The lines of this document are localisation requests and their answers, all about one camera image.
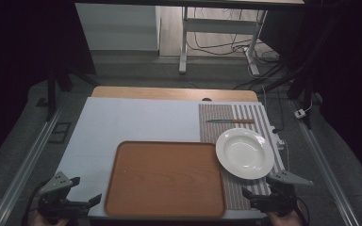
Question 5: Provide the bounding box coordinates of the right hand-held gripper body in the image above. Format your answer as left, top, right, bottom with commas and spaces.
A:
250, 169, 315, 218

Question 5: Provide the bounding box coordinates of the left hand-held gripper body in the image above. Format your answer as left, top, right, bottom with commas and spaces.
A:
37, 170, 91, 224

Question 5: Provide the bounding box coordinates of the person's right hand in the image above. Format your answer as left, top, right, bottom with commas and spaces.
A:
266, 208, 304, 226

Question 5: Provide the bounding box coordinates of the person's left hand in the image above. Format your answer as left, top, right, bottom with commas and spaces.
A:
30, 209, 71, 226

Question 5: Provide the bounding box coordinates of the white round plate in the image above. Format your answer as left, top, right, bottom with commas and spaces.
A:
215, 127, 275, 181

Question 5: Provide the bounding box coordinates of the white clamp device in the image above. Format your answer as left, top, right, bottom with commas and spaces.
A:
271, 125, 287, 152

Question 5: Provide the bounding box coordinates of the striped grey placemat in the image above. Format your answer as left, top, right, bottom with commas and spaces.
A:
198, 103, 287, 211

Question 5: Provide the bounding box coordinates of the brown wooden tray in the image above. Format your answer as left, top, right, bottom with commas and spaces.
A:
104, 140, 227, 218

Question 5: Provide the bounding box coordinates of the white table cover sheet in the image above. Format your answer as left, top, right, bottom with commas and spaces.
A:
56, 96, 287, 220

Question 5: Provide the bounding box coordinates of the black metal stand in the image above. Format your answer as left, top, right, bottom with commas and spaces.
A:
260, 12, 343, 130
36, 56, 99, 122

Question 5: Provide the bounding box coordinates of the white cabinet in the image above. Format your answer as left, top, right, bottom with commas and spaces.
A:
74, 3, 162, 53

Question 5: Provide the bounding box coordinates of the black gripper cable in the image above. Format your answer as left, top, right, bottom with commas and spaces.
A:
21, 179, 52, 226
293, 195, 311, 226

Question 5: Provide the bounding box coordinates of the metal floor rail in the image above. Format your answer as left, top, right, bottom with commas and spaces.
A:
289, 99, 361, 226
0, 99, 69, 226

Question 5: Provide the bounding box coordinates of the black rectangular floor frame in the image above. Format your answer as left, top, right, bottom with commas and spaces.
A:
47, 121, 73, 145

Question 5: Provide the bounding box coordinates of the knife with wooden handle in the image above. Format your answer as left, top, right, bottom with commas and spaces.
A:
206, 118, 255, 124

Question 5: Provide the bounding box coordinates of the tangle of floor cables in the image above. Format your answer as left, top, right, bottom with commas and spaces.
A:
186, 7, 296, 92

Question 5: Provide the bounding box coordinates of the white metal desk frame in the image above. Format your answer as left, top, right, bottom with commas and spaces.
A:
178, 6, 269, 77

